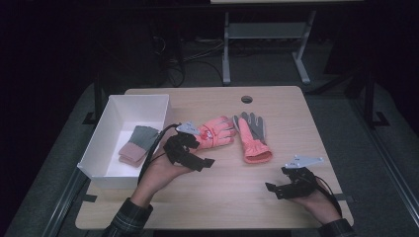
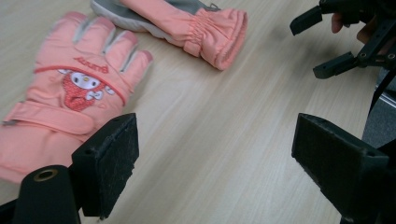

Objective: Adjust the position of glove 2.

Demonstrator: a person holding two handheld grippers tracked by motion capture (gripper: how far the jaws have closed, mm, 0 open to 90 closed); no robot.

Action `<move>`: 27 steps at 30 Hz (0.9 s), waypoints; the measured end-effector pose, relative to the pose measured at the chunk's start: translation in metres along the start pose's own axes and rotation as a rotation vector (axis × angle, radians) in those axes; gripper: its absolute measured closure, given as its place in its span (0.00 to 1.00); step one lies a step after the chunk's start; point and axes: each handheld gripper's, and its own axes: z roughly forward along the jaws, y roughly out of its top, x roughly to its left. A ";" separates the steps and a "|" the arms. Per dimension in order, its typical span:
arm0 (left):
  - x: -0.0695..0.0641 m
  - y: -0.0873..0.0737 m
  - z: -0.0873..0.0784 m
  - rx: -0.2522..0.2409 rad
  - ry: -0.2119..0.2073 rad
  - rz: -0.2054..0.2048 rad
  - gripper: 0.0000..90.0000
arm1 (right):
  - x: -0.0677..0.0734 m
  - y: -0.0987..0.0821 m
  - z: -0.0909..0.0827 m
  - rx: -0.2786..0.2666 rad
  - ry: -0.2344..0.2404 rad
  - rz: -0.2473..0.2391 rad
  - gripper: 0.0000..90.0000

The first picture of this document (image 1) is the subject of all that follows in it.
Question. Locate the aluminium rail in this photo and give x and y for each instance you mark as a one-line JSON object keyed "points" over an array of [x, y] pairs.
{"points": [[64, 204], [388, 168]]}

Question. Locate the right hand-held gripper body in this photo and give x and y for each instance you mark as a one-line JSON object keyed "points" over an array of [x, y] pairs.
{"points": [[301, 182]]}

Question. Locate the black metal stand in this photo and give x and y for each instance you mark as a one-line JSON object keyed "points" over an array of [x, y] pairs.
{"points": [[370, 98], [98, 98]]}

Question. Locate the pink glove with grey palm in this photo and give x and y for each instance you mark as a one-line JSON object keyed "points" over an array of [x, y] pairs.
{"points": [[252, 144]]}

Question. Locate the person's left hand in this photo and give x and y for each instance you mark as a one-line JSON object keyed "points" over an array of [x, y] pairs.
{"points": [[161, 174]]}

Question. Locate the pink padded glove with print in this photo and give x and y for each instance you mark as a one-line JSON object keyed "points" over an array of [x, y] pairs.
{"points": [[214, 133]]}

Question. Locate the person's right hand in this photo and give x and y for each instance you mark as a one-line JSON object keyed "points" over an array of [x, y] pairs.
{"points": [[321, 202]]}

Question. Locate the white box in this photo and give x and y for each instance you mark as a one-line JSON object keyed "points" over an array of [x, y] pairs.
{"points": [[108, 141]]}

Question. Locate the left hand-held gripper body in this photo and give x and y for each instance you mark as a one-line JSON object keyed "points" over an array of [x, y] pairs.
{"points": [[179, 149]]}

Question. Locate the black tape strip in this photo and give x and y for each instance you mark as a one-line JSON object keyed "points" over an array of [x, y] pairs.
{"points": [[344, 198], [89, 198]]}

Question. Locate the grey metal table frame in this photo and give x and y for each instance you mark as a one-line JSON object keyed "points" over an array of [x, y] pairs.
{"points": [[267, 30]]}

